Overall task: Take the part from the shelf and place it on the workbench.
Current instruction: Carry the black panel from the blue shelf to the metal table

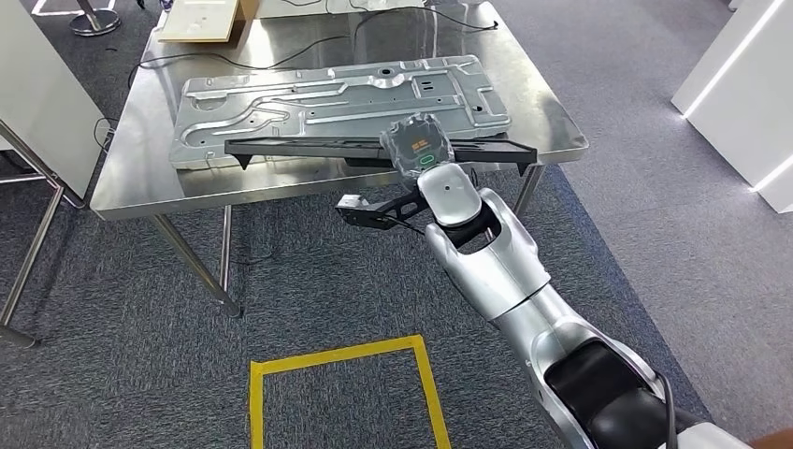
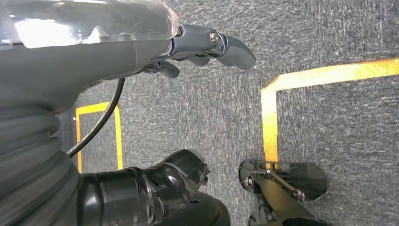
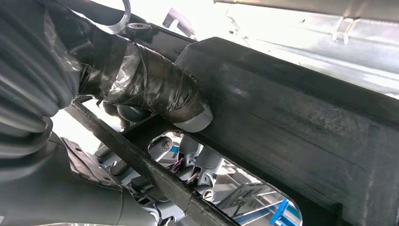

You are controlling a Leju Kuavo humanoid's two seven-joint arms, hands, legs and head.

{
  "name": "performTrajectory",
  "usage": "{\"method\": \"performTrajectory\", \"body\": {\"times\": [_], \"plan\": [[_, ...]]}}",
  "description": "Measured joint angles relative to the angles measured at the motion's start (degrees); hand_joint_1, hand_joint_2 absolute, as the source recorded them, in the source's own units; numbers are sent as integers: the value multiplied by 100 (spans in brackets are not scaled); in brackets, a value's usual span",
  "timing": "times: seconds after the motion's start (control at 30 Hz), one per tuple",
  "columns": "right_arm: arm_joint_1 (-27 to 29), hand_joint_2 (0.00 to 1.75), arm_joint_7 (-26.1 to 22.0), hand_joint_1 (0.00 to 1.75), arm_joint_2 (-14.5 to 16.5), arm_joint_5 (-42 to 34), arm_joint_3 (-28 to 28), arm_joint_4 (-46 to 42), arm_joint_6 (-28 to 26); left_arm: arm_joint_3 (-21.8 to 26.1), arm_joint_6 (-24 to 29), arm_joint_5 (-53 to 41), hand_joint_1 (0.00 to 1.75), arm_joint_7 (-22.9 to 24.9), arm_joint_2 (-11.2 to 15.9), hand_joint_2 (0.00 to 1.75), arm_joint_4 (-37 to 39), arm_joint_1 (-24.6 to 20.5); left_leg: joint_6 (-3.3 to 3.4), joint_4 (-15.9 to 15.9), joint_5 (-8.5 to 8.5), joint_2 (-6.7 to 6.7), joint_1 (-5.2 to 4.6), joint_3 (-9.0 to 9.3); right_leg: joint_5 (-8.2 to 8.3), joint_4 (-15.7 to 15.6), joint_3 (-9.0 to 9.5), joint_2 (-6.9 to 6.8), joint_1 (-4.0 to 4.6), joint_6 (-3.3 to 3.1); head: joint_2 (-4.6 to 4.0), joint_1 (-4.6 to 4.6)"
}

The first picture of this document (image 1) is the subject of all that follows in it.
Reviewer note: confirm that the black plastic frame part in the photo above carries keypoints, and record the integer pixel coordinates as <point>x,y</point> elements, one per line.
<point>297,147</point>

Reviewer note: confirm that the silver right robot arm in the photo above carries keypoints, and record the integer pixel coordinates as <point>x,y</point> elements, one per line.
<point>495,272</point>

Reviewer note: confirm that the stainless steel workbench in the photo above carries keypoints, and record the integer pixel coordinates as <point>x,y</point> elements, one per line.
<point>136,173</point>

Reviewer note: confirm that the stamped sheet metal panel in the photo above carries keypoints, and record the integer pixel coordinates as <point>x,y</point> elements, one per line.
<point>310,105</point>

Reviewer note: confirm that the yellow floor tape square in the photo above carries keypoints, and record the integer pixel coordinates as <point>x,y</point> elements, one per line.
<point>427,396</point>

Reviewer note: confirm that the beige flat box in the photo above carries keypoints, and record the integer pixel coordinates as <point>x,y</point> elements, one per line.
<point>198,21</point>

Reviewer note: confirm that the chrome stanchion base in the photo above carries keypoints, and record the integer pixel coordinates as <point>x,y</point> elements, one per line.
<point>94,23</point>

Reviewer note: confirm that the steel side table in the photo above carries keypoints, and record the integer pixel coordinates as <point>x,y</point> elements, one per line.
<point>31,248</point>

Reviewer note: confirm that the white cabinet with light strip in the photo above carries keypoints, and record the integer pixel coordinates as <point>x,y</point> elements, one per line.
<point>743,105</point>

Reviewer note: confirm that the black camera bracket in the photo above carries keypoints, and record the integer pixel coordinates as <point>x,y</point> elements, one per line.
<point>384,214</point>

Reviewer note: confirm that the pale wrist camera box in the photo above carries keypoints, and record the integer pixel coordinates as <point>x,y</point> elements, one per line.
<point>352,203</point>

